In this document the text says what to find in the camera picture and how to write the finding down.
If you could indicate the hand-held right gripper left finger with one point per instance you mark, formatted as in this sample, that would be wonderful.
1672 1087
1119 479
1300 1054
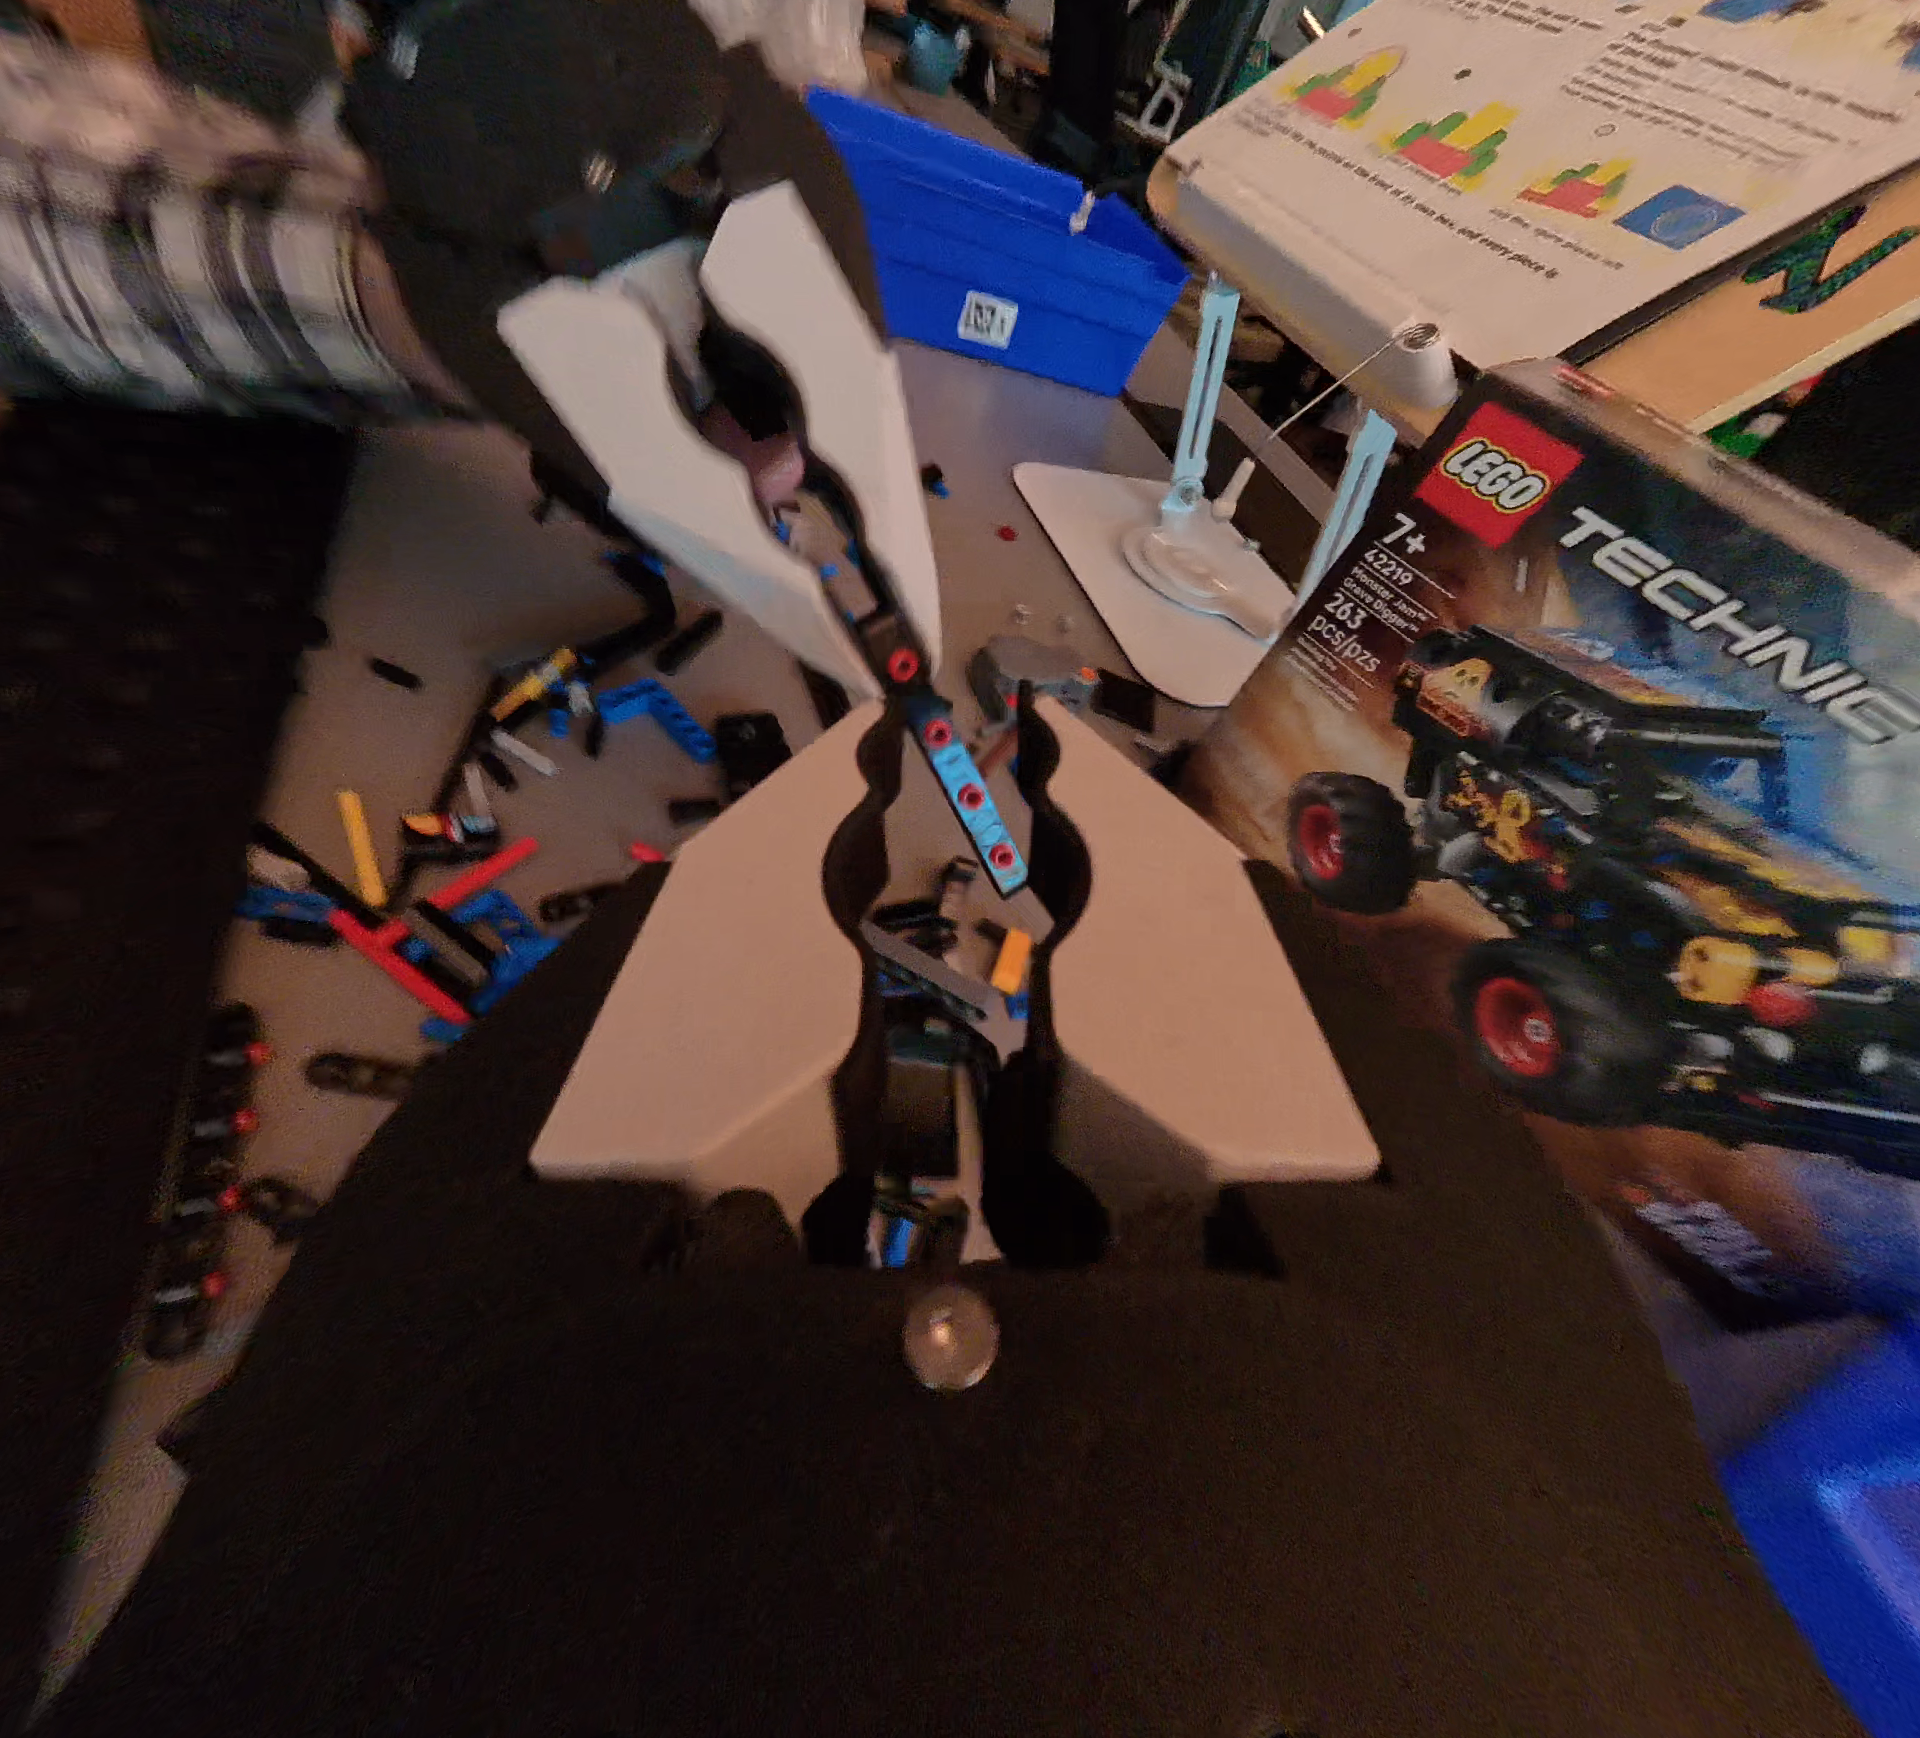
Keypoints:
705 1020

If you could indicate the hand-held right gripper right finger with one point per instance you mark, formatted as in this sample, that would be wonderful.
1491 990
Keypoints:
1201 1020

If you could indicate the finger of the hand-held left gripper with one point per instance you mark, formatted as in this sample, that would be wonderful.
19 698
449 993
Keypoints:
661 449
825 360

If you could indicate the long black toy beam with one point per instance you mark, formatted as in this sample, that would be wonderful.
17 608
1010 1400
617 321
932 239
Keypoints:
955 763

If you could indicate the person's left forearm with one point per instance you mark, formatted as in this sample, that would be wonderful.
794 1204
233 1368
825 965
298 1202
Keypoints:
180 239

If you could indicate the grey desk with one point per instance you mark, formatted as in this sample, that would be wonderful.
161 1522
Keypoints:
451 583

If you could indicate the blue bin with white tag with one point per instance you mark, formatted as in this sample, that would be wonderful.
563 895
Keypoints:
1006 239

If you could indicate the clear plastic bag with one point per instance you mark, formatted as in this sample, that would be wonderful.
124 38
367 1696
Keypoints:
781 4

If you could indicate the red toy axle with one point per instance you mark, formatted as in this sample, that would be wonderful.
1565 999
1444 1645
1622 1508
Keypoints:
438 930

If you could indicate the pile of toy building pieces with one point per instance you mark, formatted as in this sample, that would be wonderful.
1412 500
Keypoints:
526 779

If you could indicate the grey toy motor block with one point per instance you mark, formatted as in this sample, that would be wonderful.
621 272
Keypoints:
1030 673

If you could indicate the black office chair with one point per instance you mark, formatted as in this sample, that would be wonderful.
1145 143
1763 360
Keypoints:
1087 45

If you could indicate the toy truck set box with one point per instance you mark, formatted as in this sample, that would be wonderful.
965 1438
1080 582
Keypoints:
1561 810

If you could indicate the black beam with red pins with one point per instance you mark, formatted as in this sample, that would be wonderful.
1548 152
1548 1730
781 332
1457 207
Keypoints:
204 1185

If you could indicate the black dotted mat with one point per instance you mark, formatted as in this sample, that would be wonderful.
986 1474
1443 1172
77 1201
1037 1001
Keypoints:
137 810

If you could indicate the instruction booklet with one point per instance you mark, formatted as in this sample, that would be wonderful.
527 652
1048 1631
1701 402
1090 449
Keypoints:
1530 89

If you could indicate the plain blue plastic bin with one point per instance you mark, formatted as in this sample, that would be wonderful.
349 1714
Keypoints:
1847 1558

